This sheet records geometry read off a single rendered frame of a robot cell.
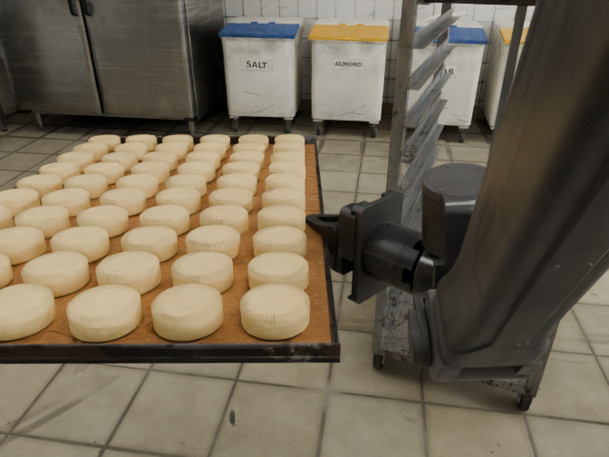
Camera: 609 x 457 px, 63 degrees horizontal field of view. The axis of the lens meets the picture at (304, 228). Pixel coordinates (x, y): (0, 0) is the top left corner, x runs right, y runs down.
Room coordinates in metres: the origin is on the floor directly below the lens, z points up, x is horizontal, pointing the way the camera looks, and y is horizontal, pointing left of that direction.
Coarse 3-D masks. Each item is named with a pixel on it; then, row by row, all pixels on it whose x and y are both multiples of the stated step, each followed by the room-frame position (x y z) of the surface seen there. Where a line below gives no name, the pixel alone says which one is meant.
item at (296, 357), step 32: (320, 192) 0.57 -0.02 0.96; (0, 352) 0.24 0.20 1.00; (32, 352) 0.24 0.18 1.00; (64, 352) 0.24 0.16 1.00; (96, 352) 0.24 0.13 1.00; (128, 352) 0.24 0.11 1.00; (160, 352) 0.24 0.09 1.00; (192, 352) 0.24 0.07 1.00; (224, 352) 0.24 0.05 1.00; (256, 352) 0.24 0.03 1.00; (288, 352) 0.24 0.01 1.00; (320, 352) 0.24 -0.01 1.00
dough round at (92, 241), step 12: (72, 228) 0.41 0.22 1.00; (84, 228) 0.41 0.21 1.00; (96, 228) 0.41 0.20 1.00; (60, 240) 0.39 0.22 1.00; (72, 240) 0.39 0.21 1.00; (84, 240) 0.39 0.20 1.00; (96, 240) 0.39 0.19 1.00; (108, 240) 0.40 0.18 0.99; (84, 252) 0.38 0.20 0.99; (96, 252) 0.38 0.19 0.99; (108, 252) 0.40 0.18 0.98
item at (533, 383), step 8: (560, 320) 0.99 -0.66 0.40; (552, 336) 0.99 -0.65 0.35; (552, 344) 0.99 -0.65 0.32; (544, 360) 1.00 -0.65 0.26; (544, 368) 0.99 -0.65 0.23; (536, 376) 1.00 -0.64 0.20; (528, 384) 1.00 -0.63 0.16; (536, 384) 1.00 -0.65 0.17; (528, 392) 1.00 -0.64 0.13; (536, 392) 0.99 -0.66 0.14
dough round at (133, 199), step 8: (104, 192) 0.52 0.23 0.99; (112, 192) 0.52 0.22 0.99; (120, 192) 0.52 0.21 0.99; (128, 192) 0.52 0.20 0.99; (136, 192) 0.52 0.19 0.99; (144, 192) 0.52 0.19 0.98; (104, 200) 0.50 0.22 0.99; (112, 200) 0.49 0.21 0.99; (120, 200) 0.49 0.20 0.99; (128, 200) 0.49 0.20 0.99; (136, 200) 0.50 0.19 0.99; (144, 200) 0.51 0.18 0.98; (128, 208) 0.49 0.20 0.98; (136, 208) 0.50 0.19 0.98; (144, 208) 0.51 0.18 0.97
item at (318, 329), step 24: (312, 144) 0.82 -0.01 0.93; (264, 168) 0.68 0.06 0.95; (312, 168) 0.68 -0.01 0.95; (312, 192) 0.57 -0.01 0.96; (192, 216) 0.49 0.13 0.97; (48, 240) 0.43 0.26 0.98; (120, 240) 0.43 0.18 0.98; (240, 240) 0.43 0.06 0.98; (312, 240) 0.43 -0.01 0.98; (24, 264) 0.38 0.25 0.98; (96, 264) 0.38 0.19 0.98; (168, 264) 0.38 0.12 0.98; (240, 264) 0.38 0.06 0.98; (312, 264) 0.38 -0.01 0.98; (168, 288) 0.33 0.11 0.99; (240, 288) 0.33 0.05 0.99; (312, 288) 0.33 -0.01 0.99; (144, 312) 0.30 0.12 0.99; (240, 312) 0.30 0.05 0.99; (312, 312) 0.30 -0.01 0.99; (48, 336) 0.27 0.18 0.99; (72, 336) 0.27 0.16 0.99; (144, 336) 0.27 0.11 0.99; (216, 336) 0.27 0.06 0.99; (240, 336) 0.27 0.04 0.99; (312, 336) 0.27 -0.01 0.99
